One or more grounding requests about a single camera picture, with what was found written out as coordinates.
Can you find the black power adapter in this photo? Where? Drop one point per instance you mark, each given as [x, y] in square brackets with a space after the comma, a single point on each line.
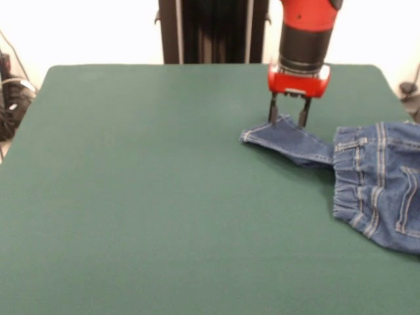
[407, 88]

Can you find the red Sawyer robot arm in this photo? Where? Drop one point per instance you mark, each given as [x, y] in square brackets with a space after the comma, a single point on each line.
[305, 42]

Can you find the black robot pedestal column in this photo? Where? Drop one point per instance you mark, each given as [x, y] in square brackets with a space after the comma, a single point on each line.
[213, 33]

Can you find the dark green table cloth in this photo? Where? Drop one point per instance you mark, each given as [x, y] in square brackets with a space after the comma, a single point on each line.
[131, 197]

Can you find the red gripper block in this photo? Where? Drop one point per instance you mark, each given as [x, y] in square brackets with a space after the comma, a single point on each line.
[295, 83]

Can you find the blue denim jeans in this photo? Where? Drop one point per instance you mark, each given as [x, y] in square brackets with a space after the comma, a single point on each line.
[377, 177]

